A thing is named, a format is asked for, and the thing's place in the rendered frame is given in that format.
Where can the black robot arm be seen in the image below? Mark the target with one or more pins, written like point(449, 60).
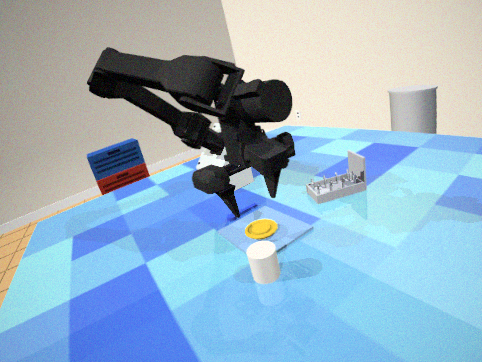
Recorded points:
point(194, 82)

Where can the yellow plate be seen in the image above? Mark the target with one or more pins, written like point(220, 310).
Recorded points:
point(261, 229)

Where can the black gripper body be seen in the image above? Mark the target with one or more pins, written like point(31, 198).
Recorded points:
point(211, 179)

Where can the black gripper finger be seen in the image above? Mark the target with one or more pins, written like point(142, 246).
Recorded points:
point(228, 197)
point(272, 183)

